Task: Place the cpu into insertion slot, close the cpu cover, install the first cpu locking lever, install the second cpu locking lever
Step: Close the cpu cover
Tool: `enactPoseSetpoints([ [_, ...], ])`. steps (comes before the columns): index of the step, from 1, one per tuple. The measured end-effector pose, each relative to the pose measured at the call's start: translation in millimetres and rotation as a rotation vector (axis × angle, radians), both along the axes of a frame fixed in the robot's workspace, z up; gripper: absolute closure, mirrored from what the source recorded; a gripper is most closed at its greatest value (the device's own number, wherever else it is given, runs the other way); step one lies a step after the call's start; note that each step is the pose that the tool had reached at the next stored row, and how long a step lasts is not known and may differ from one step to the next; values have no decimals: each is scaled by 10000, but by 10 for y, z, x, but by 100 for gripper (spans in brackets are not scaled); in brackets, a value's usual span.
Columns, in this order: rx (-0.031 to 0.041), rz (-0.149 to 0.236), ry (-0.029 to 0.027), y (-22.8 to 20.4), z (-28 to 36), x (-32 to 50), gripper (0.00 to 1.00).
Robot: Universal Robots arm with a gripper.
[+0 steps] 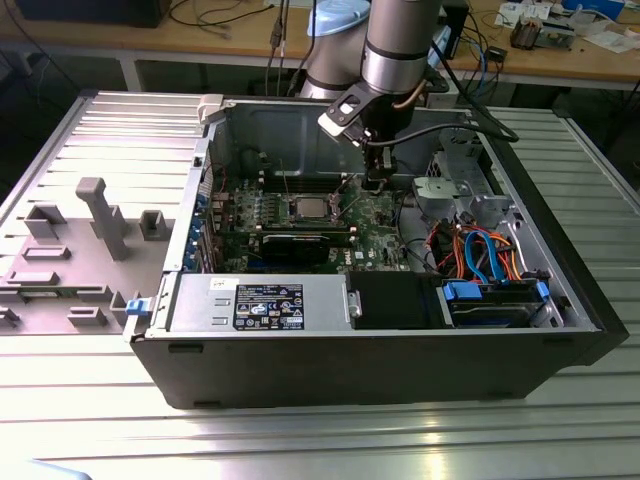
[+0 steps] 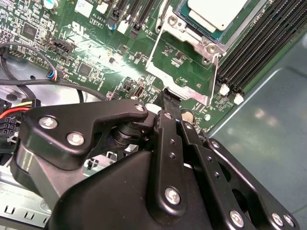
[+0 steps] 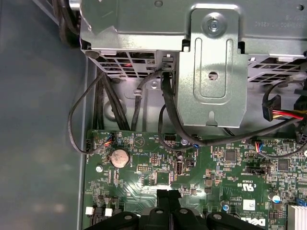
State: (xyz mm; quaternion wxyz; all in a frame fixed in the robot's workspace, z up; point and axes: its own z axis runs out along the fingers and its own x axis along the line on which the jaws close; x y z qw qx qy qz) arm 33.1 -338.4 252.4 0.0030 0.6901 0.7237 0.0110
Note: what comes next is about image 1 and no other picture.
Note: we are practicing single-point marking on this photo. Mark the hard disk in blue carrier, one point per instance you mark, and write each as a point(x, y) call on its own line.
point(490, 312)

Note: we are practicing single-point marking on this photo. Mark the grey parts rack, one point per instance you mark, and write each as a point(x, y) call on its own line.
point(75, 270)

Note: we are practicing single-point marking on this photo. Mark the black tower box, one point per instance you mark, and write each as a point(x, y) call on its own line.
point(459, 30)

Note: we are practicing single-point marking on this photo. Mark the blue flat box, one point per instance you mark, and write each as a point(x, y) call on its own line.
point(607, 6)

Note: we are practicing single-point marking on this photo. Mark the silver CPU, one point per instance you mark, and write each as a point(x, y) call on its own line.
point(311, 207)

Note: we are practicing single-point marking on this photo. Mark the blue case latch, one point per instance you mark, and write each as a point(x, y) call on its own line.
point(137, 307)

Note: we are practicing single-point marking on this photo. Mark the black drive bay box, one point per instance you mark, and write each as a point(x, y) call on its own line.
point(390, 300)

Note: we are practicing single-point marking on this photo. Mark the black graphics card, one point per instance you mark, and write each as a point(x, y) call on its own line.
point(295, 247)

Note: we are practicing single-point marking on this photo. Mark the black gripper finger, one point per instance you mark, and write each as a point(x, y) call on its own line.
point(387, 177)
point(372, 172)

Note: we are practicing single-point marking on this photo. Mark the silver metal drive cage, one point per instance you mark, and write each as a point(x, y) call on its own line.
point(440, 192)

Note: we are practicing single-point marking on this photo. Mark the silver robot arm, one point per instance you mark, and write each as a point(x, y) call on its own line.
point(395, 50)

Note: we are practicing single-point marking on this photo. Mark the green motherboard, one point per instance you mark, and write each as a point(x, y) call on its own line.
point(370, 235)

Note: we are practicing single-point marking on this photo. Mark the white case corner latch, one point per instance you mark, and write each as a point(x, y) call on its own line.
point(210, 107)

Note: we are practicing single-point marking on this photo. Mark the black open PC case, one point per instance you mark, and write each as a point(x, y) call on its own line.
point(350, 370)

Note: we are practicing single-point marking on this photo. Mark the white paper sheets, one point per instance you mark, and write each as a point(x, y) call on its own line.
point(615, 42)
point(520, 11)

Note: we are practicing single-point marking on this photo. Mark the grey metal device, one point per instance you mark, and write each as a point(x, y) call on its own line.
point(555, 36)

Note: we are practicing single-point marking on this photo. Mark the thin metal locking lever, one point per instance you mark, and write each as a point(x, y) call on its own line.
point(286, 180)
point(357, 204)

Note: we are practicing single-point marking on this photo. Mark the black box on desk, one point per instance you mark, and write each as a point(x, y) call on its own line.
point(90, 12)

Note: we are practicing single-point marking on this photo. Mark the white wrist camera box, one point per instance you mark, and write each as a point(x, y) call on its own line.
point(340, 112)

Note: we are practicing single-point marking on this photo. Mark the wooden desk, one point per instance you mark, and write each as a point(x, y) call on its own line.
point(150, 37)

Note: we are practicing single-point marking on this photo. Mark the small black box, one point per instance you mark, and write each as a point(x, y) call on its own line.
point(498, 54)

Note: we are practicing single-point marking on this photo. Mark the black RAM slot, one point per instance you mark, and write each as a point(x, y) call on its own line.
point(305, 227)
point(310, 177)
point(310, 188)

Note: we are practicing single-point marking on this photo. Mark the copper heat sink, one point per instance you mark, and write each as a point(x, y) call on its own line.
point(524, 34)

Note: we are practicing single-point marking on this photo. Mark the grey power supply unit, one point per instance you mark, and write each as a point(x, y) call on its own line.
point(200, 305)

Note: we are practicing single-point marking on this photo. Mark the CPU socket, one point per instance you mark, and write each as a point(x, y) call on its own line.
point(290, 214)

